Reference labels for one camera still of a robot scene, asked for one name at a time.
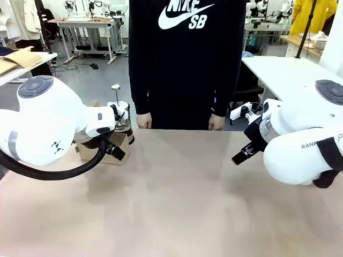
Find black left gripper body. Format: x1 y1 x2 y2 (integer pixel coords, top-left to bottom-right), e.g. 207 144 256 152
105 143 127 162

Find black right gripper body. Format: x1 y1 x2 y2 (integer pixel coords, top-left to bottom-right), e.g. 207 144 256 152
243 117 269 152

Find person's left hand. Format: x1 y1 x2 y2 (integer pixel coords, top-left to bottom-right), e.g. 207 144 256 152
208 114 225 131

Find person's right hand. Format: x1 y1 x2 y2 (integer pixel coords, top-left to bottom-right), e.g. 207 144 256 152
136 112 153 130

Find small cardboard box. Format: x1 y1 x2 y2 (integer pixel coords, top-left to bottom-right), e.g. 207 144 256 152
74 99 132 166

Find glass french press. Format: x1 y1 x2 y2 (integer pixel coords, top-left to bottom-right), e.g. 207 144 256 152
107 84 135 145

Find white power strip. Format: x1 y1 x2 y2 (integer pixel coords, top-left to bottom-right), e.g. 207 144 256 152
229 102 254 120

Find large white side table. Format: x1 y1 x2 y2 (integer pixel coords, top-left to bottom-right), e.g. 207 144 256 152
241 55 343 108

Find person in black hoodie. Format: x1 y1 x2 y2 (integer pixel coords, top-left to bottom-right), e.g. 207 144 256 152
128 0 247 131

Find wooden side table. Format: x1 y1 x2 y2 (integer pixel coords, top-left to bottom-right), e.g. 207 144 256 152
280 34 324 58

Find long white lab bench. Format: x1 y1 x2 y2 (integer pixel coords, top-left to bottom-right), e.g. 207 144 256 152
245 21 293 45

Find stack of white bowls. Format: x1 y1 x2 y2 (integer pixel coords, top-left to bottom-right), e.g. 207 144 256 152
313 31 329 53

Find black tripod pole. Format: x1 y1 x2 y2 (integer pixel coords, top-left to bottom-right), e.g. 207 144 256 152
294 0 318 59

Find white table with bags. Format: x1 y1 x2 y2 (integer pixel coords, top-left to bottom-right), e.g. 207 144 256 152
0 52 58 86

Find white robots behind bench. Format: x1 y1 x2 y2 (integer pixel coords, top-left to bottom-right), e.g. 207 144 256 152
245 0 294 21

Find person in yellow coat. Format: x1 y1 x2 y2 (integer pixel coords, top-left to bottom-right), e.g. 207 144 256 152
289 0 337 36

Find grey metal workbench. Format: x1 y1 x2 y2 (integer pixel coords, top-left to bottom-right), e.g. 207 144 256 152
47 16 125 66

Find brown paper bags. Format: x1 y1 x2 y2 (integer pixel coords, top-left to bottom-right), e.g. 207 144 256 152
0 46 43 77

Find white robots on workbench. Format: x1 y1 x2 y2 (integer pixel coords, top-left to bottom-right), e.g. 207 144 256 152
63 0 126 17

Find mannequin with white jacket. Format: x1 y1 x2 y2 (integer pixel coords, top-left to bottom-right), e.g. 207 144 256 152
0 0 43 42

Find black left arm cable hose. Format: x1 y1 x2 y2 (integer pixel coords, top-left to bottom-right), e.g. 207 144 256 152
0 139 108 180

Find black right arm cable sleeve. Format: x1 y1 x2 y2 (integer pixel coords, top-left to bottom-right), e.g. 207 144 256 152
312 136 343 190

